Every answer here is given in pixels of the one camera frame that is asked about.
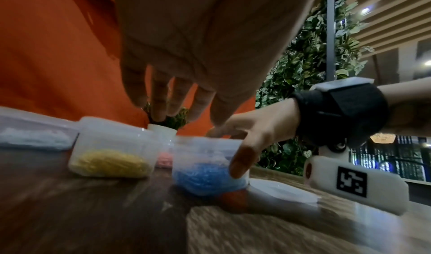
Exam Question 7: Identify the person's left hand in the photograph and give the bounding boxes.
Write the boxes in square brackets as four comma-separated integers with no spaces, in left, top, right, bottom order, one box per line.
[113,0,321,127]

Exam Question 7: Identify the hanging woven lamp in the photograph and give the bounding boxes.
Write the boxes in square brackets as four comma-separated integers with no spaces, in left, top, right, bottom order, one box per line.
[369,132,397,144]

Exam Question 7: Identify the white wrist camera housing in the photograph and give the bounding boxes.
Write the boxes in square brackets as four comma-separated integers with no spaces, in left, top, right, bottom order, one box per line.
[302,78,410,215]

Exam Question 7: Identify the pile of blue bits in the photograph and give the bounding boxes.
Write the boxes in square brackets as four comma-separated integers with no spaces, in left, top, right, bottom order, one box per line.
[173,162,248,196]

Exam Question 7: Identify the large clear box white contents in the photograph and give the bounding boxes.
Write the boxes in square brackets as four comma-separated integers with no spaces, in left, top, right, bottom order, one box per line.
[0,106,81,150]

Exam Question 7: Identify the pile of yellow bits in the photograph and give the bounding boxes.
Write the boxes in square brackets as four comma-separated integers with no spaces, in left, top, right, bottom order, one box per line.
[70,150,153,179]

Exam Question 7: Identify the grey metal pole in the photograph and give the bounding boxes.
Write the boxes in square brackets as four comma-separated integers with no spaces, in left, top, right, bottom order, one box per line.
[324,0,339,81]

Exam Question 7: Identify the clear tub with yellow bits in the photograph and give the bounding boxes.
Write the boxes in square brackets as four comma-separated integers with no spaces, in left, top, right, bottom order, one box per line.
[68,116,156,179]

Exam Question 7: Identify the clear tub with blue bits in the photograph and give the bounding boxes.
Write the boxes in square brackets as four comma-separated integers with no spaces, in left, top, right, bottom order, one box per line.
[171,135,252,197]

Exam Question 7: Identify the person's right hand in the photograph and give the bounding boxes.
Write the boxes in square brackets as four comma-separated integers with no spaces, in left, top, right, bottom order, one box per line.
[205,98,301,180]

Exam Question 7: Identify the clear tub with pink bits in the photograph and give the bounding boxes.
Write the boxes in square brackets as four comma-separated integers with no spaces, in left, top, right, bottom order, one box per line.
[155,151,174,169]

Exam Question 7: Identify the black wrist strap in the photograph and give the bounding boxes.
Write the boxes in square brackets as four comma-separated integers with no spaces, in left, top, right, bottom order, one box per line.
[292,82,390,149]

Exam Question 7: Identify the person's right forearm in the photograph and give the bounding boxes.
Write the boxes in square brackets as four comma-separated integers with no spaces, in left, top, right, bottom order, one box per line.
[376,82,431,127]

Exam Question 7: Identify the small plant in white pot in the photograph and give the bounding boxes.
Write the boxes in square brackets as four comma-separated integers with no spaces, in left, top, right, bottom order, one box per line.
[143,101,190,145]

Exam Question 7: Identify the green leafy plant wall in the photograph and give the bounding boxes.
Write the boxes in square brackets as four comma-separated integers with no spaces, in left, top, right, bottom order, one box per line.
[254,0,375,176]

